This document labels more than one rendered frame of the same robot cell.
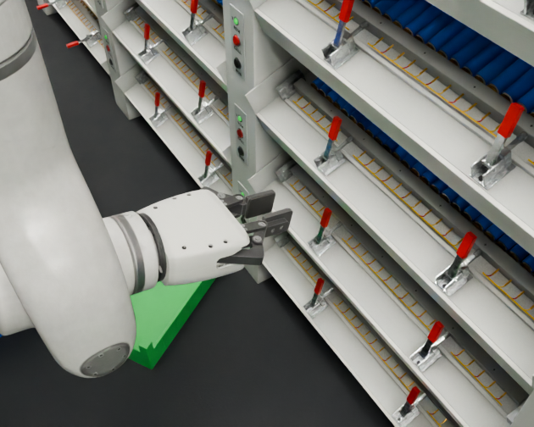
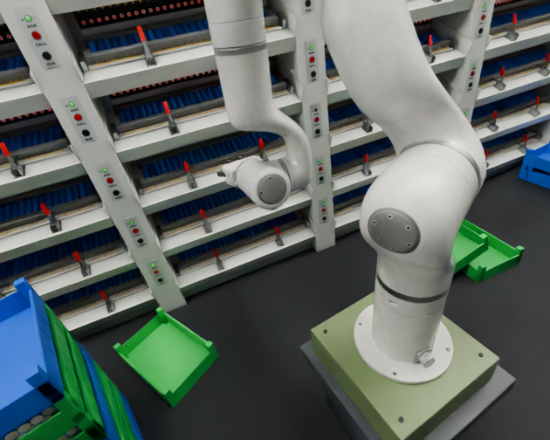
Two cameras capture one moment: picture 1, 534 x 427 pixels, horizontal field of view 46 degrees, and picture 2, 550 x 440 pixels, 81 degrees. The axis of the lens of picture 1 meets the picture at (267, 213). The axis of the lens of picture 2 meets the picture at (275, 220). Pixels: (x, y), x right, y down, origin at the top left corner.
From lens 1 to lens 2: 0.83 m
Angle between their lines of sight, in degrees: 55
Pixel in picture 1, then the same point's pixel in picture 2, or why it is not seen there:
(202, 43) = (65, 224)
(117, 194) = not seen: hidden behind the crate
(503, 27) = not seen: hidden behind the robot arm
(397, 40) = (187, 109)
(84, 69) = not seen: outside the picture
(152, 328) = (192, 355)
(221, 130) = (106, 263)
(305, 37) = (153, 138)
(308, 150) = (179, 190)
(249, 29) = (117, 165)
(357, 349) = (246, 253)
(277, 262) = (187, 278)
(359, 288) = (235, 220)
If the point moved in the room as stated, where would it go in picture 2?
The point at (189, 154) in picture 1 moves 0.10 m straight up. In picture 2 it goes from (81, 318) to (68, 300)
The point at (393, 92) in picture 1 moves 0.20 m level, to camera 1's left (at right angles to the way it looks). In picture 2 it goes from (205, 120) to (179, 147)
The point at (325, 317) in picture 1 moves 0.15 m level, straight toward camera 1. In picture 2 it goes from (226, 263) to (260, 267)
